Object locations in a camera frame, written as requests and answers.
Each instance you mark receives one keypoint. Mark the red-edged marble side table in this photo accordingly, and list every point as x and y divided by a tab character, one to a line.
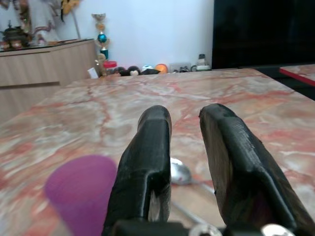
299	73

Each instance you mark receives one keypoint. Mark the large black television screen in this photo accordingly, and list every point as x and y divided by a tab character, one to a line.
263	34

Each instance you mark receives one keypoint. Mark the purple plastic cup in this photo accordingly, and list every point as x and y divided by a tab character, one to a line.
81	191

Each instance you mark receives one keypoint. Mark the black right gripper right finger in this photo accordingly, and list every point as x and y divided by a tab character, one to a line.
246	157

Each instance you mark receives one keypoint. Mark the small dark-capped bottle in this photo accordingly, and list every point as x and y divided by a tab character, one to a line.
201	61

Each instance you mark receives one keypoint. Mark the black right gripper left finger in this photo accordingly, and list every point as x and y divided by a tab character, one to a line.
145	157

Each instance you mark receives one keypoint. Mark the white card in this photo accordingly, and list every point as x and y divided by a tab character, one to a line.
92	73

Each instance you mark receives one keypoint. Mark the light wood sideboard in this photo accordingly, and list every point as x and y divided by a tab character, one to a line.
44	66

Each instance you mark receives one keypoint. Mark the black plush toy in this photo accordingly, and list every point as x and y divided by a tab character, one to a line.
129	70

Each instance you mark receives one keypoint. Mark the dark ornamental teapot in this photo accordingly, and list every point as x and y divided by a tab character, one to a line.
13	34

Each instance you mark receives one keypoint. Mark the orange ball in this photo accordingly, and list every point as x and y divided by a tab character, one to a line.
161	68

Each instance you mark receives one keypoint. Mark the gold trophy with blue ball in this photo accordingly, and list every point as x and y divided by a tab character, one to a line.
102	37

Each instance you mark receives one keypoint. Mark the black and white toy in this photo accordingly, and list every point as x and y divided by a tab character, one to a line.
148	69

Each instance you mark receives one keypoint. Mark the red-lidded jar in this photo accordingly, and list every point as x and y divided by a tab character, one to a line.
109	67

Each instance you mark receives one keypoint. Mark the silver metal spoon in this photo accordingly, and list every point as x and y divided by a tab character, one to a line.
180	172

